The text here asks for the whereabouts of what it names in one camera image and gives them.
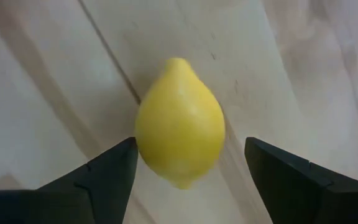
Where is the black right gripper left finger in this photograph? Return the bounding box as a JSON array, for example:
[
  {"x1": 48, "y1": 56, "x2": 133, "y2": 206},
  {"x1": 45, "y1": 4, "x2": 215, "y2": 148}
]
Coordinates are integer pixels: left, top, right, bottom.
[{"x1": 0, "y1": 136, "x2": 139, "y2": 224}]

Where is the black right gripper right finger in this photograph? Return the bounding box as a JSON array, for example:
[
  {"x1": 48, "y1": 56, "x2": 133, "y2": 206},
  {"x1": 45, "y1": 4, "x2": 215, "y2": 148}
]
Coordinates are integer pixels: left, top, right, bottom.
[{"x1": 244, "y1": 136, "x2": 358, "y2": 224}]

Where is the yellow toy lemon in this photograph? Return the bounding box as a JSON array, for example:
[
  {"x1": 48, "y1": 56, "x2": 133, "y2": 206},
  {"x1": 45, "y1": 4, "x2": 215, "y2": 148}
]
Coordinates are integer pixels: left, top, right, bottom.
[{"x1": 134, "y1": 57, "x2": 226, "y2": 190}]

